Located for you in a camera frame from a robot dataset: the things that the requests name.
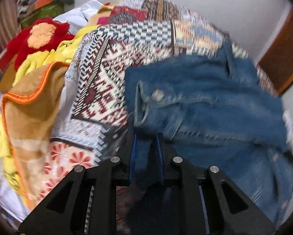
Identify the brown wooden door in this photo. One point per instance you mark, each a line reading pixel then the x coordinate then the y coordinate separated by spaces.
pixel 277 62

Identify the white cloth on bed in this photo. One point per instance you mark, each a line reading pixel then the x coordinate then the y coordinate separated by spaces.
pixel 78 17

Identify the patchwork patterned bedspread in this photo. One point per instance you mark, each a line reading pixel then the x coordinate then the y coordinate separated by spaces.
pixel 157 210

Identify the yellow and tan fleece blanket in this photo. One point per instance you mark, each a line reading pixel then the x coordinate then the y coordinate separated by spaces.
pixel 33 165

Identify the pile of clothes and boxes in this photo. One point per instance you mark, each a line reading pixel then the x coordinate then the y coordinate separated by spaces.
pixel 30 11

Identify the red plush toy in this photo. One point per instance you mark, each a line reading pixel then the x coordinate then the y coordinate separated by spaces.
pixel 44 35

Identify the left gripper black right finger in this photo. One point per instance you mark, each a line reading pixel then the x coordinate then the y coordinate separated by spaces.
pixel 209 202

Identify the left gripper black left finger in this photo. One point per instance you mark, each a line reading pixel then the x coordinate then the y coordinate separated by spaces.
pixel 84 202

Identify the blue denim jeans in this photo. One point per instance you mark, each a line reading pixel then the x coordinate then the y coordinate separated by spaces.
pixel 214 112

